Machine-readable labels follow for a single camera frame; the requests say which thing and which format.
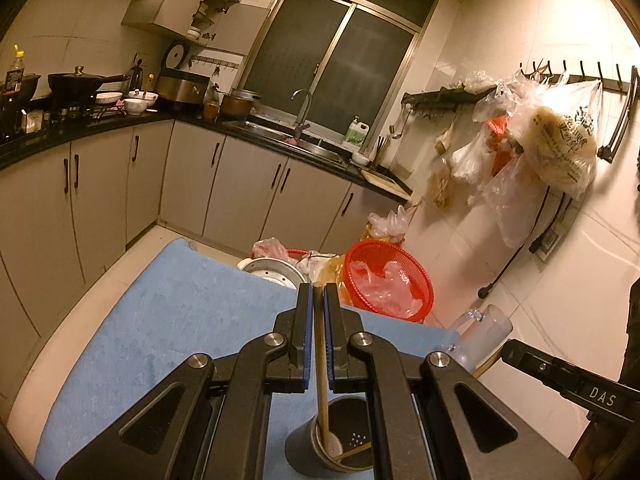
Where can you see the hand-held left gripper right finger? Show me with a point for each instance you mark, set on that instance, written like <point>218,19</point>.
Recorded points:
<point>329,342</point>

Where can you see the dark grey utensil holder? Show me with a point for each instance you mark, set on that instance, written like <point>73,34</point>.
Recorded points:
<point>300,452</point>

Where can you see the plastic bag with food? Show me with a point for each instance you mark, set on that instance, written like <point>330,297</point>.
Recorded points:
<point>390,222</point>

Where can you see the bag of dried food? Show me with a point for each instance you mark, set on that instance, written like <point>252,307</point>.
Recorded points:
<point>442,187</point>

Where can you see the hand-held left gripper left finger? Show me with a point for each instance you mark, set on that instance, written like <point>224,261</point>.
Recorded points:
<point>301,342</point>

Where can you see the wall power socket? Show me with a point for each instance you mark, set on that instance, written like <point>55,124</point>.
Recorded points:
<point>550,246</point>

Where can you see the gas stove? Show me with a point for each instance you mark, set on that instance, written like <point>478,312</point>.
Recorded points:
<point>80,111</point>

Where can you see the wooden cutting board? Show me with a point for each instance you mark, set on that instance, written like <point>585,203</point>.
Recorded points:
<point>385,182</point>

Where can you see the countertop chopstick holder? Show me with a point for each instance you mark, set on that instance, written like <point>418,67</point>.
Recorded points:
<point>381,152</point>

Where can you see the small white bowl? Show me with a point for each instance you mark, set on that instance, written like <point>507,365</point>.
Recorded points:
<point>360,159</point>

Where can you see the single wooden chopstick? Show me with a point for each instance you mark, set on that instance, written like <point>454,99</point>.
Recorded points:
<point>321,385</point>
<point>487,363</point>
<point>355,451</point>

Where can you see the white bowl with spoon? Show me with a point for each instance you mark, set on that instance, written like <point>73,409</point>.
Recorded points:
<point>149,96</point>

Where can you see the wall utensil rail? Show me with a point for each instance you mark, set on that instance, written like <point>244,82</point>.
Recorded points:
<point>215,62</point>

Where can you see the sliding kitchen window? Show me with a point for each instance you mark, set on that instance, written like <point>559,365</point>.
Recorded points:
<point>320,55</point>

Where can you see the white dish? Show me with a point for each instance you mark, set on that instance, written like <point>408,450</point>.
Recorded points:
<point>108,97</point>

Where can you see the hanging metal ladle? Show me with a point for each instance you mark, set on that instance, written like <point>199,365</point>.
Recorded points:
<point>400,127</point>

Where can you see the small red basket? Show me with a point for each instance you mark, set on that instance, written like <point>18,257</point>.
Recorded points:
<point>297,252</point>

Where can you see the green label detergent bottle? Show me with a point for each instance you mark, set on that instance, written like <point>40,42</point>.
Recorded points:
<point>356,135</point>

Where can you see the kitchen cabinets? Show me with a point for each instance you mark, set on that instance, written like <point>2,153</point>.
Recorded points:
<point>170,5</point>
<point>100,200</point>

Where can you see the clear glass mug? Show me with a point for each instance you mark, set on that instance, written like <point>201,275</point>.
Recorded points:
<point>482,332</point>

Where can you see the long clear plastic bag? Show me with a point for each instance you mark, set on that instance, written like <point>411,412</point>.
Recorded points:
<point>510,200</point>

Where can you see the brown cooking pot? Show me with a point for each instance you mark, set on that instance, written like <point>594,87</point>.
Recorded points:
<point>240,105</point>

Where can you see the crumpled clear plastic bags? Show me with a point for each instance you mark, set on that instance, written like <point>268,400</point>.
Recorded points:
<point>492,100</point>

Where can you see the red plastic bag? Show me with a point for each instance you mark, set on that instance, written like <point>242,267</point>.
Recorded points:
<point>500,135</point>

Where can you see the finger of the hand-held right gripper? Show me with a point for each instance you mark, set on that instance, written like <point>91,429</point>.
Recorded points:
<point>535,367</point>

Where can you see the small seasoning box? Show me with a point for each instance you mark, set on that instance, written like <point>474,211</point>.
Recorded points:
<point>32,122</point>

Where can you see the yellow cap oil bottle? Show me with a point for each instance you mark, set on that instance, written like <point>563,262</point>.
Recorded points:
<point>15,72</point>

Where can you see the metal sink faucet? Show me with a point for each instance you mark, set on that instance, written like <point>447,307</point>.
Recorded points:
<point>303,110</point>

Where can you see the large printed plastic bag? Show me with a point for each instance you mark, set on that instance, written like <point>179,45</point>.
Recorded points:
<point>560,145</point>

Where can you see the upper kitchen cabinets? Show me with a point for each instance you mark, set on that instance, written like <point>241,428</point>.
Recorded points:
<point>170,5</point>

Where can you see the large red mesh basket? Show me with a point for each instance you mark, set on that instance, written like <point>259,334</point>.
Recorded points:
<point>380,251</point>

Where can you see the black wok with lid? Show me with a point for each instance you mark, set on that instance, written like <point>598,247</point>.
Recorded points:
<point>75,84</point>

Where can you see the round metal steamer pot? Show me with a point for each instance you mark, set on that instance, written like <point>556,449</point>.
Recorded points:
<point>270,271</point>

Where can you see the yellowish plastic bag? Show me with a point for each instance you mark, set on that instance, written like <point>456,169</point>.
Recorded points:
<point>325,270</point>

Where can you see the pink plastic bag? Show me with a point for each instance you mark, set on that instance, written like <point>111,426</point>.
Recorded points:
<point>270,249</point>

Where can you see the dark kettle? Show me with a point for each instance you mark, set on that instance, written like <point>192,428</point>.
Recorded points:
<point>137,77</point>

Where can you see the white plastic bag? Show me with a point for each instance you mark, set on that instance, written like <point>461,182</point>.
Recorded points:
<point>467,160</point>

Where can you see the blue towel mat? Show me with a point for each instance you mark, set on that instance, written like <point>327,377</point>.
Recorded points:
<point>150,320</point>

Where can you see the black wall shelf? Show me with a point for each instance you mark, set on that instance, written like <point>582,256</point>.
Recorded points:
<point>440,96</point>

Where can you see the glass condiment bottle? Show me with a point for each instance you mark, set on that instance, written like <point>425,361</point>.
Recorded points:
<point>211,105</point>

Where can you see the stainless steel sink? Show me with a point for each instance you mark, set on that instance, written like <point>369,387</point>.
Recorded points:
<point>300,142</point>

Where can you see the lower kitchen cabinets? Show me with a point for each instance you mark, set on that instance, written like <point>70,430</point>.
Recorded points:
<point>100,200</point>

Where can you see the rice cooker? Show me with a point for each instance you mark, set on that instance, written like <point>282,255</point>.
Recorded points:
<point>180,90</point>

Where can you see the black wall hook rack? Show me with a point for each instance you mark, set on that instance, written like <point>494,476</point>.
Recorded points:
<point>610,84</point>

